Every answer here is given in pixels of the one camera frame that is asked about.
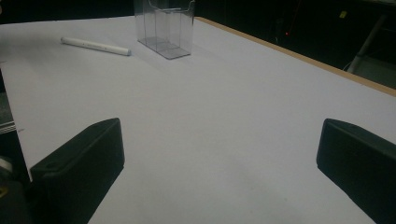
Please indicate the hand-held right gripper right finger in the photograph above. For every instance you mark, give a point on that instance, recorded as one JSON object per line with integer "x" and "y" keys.
{"x": 358, "y": 161}

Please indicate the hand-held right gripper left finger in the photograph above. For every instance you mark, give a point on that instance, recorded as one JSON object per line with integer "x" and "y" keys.
{"x": 77, "y": 169}

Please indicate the white pen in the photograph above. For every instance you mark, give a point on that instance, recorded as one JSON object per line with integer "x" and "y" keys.
{"x": 95, "y": 46}

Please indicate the clear plastic holder box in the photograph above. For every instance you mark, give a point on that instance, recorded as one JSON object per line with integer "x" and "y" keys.
{"x": 165, "y": 29}

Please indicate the grey metal stand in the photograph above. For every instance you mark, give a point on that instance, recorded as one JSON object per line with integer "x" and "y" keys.
{"x": 367, "y": 43}

